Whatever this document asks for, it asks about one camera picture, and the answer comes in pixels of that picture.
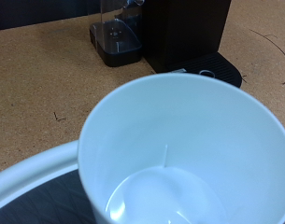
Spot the black Keurig coffee machine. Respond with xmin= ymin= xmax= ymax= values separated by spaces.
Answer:
xmin=89 ymin=0 xmax=243 ymax=89

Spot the white two-tier turntable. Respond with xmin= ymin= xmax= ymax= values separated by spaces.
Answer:
xmin=0 ymin=139 xmax=98 ymax=224

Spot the white mug green-marked handle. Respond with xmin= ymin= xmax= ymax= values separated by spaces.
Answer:
xmin=77 ymin=73 xmax=285 ymax=224

